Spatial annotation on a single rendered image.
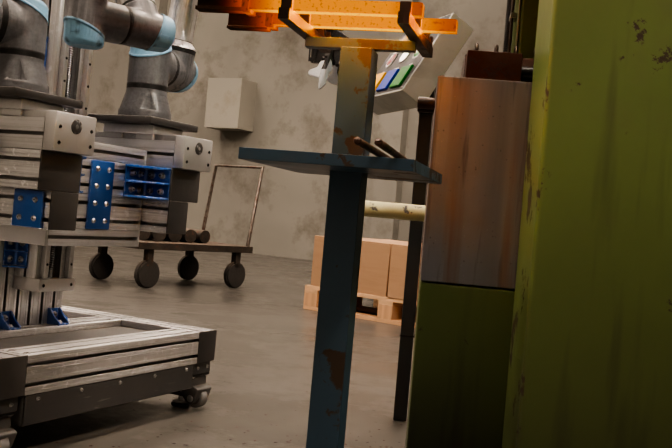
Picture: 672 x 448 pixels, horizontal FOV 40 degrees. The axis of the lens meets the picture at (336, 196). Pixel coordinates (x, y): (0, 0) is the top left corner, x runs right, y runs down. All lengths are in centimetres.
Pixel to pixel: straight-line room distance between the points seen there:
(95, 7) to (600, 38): 93
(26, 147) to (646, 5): 136
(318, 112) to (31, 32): 950
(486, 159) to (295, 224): 975
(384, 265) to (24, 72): 342
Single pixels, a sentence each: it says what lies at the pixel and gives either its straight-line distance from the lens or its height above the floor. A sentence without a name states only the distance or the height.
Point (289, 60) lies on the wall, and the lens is 1201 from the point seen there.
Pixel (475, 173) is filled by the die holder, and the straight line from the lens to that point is 202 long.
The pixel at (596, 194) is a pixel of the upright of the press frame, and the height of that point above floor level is 67.
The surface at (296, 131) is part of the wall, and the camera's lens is 1181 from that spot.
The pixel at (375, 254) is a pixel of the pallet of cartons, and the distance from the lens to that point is 542.
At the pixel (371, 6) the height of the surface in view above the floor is 96.
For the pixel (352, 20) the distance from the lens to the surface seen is 176.
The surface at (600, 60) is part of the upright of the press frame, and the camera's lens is 181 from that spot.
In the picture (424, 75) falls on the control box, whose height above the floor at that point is 101.
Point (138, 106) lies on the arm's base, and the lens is 267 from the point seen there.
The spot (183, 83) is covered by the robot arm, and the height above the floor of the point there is 95.
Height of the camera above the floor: 60
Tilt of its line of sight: 1 degrees up
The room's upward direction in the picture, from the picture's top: 5 degrees clockwise
